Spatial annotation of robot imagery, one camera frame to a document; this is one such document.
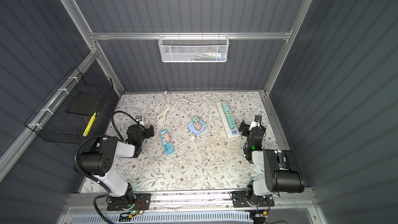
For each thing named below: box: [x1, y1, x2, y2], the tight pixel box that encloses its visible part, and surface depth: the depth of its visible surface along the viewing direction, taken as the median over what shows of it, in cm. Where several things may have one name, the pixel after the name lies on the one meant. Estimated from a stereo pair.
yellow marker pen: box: [82, 112, 97, 137], surface depth 71 cm
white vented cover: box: [70, 212, 252, 224], surface depth 72 cm
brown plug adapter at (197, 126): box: [193, 121, 202, 131], surface depth 96 cm
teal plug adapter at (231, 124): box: [227, 119, 236, 130], surface depth 98 cm
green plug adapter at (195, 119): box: [191, 115, 199, 124], surface depth 98 cm
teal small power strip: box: [159, 129, 175, 156], surface depth 91 cm
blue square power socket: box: [187, 120, 207, 136], surface depth 99 cm
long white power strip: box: [216, 101, 240, 139], surface depth 100 cm
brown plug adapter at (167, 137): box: [164, 133, 172, 144], surface depth 91 cm
